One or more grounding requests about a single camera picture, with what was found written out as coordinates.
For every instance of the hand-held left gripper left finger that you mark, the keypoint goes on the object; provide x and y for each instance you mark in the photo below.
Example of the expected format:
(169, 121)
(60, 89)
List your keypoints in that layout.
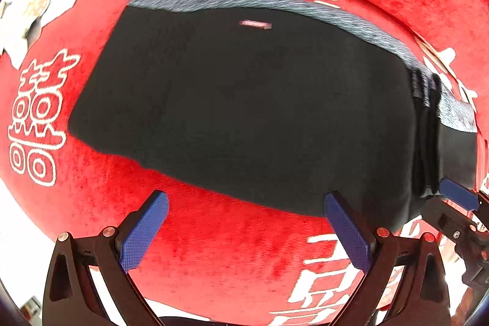
(145, 230)

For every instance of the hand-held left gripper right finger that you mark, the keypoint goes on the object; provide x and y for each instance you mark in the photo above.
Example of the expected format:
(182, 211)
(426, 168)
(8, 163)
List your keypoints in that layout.
(347, 230)

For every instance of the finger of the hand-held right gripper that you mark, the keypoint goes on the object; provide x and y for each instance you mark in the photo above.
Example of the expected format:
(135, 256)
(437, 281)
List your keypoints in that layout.
(447, 217)
(458, 193)

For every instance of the black pants with patterned stripe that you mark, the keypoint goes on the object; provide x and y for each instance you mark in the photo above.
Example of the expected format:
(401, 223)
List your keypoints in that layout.
(229, 100)

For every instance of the red printed blanket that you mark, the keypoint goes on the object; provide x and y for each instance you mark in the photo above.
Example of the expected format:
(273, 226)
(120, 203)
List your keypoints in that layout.
(191, 234)

